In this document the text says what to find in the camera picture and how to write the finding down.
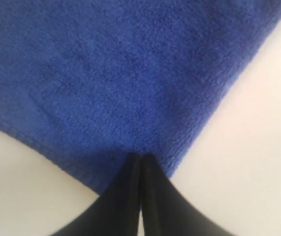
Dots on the blue microfibre towel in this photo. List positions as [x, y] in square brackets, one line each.
[86, 82]

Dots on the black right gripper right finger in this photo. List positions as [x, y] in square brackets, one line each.
[165, 211]

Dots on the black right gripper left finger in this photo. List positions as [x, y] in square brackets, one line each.
[116, 211]

